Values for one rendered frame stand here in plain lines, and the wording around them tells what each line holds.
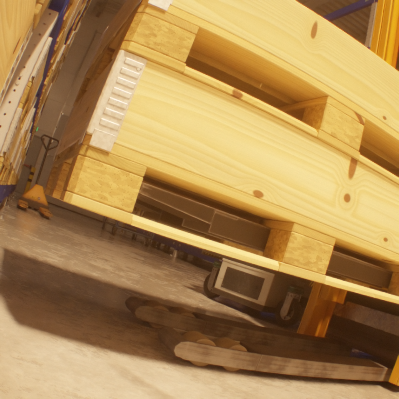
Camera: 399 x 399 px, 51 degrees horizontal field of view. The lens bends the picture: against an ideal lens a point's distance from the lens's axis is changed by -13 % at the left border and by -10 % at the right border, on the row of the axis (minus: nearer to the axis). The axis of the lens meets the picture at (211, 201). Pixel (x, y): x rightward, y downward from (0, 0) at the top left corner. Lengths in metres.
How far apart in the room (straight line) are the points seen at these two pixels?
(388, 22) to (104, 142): 1.85
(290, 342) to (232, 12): 1.28
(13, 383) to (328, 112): 0.96
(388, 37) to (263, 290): 1.66
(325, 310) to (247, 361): 0.96
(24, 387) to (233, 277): 2.34
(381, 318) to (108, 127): 1.41
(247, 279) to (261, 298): 0.18
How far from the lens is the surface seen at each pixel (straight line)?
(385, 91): 1.36
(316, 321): 2.19
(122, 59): 0.97
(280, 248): 1.13
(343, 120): 1.22
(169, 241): 8.48
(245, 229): 1.18
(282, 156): 1.09
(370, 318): 2.00
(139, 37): 0.99
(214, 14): 1.07
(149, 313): 1.56
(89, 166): 0.93
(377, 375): 1.70
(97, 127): 0.93
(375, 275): 1.49
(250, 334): 1.74
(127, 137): 0.95
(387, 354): 1.90
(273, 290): 2.80
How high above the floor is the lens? 0.32
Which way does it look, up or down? 6 degrees up
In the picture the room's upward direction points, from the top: 18 degrees clockwise
